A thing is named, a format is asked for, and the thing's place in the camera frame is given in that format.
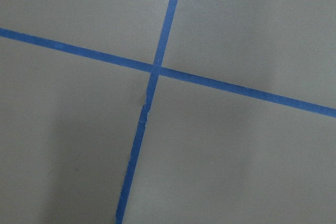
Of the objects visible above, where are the blue tape grid lines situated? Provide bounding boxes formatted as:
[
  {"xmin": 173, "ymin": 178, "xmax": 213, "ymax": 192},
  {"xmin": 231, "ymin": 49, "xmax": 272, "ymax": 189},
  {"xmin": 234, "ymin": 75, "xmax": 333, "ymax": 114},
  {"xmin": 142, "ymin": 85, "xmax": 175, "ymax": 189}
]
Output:
[{"xmin": 1, "ymin": 0, "xmax": 335, "ymax": 223}]

